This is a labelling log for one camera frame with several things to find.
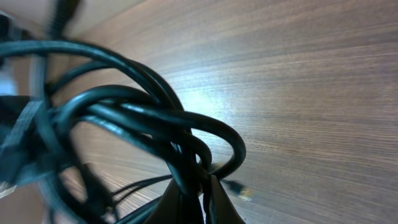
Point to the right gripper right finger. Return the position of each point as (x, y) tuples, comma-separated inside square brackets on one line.
[(218, 207)]

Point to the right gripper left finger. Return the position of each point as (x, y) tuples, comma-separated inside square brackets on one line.
[(169, 209)]

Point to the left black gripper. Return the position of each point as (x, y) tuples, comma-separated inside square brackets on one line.
[(19, 146)]

